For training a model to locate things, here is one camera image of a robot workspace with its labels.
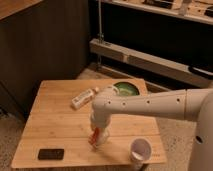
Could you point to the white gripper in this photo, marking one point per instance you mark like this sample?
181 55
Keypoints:
100 128

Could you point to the red pepper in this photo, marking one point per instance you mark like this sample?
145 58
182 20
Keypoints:
93 138

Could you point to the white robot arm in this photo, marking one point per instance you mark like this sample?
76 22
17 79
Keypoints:
188 104

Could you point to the white plastic bottle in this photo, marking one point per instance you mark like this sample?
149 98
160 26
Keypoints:
84 97

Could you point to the green bowl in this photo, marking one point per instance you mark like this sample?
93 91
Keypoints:
126 89

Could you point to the wooden table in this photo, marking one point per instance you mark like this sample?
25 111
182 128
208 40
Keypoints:
53 124

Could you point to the white paper cup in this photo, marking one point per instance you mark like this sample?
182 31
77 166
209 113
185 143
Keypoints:
140 150

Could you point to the dark wooden cabinet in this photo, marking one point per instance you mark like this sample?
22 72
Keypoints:
48 41

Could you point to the metal shelf rack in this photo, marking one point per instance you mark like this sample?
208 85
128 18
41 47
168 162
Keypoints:
164 43

